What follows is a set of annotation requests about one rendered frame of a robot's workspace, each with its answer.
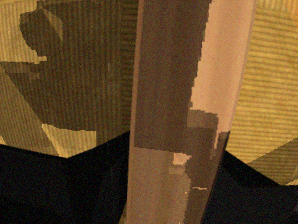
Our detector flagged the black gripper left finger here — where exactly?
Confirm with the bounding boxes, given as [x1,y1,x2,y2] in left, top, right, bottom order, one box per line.
[0,131,130,224]

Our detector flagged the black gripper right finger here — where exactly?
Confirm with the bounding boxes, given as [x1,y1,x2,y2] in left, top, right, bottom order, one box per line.
[202,151,298,224]

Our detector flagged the wooden board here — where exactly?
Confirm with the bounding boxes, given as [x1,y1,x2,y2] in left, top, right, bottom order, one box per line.
[126,0,257,224]

